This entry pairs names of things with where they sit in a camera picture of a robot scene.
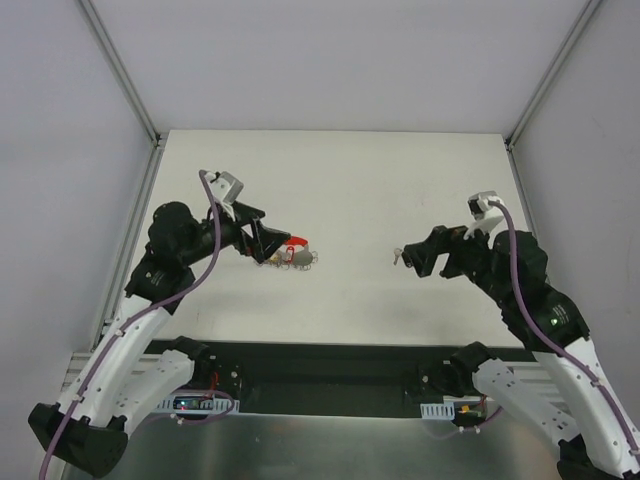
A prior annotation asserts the red handled key organizer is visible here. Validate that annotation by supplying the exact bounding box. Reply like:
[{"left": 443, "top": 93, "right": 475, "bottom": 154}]
[{"left": 260, "top": 236, "right": 318, "bottom": 271}]

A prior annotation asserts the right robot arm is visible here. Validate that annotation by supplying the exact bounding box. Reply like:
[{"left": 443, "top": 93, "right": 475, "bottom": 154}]
[{"left": 394, "top": 226, "right": 639, "bottom": 479}]

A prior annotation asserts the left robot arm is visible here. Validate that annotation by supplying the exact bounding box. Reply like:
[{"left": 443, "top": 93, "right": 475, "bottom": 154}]
[{"left": 28, "top": 201, "right": 291, "bottom": 479}]

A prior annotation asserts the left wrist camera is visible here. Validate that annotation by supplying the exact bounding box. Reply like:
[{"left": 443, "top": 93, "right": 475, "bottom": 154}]
[{"left": 204, "top": 171, "right": 244, "bottom": 221}]

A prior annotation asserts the right aluminium frame post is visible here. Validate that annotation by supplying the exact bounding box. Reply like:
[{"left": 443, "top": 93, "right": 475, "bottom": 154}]
[{"left": 505, "top": 0, "right": 605, "bottom": 152}]

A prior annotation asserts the aluminium frame post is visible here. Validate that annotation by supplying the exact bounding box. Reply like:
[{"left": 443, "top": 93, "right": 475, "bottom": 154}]
[
  {"left": 75, "top": 0, "right": 161, "bottom": 146},
  {"left": 505, "top": 0, "right": 605, "bottom": 152}
]

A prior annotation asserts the right white cable duct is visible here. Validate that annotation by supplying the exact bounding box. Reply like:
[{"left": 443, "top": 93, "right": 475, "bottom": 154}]
[{"left": 420, "top": 402, "right": 456, "bottom": 421}]

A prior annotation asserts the white cable duct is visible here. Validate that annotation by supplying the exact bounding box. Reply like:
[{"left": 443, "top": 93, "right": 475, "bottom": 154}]
[
  {"left": 420, "top": 402, "right": 456, "bottom": 421},
  {"left": 153, "top": 393, "right": 240, "bottom": 415}
]

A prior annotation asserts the left white cable duct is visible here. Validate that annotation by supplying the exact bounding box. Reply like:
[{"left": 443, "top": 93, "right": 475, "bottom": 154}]
[{"left": 153, "top": 393, "right": 240, "bottom": 415}]

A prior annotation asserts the left aluminium frame post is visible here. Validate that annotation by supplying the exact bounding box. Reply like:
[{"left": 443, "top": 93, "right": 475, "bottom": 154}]
[{"left": 75, "top": 0, "right": 161, "bottom": 146}]

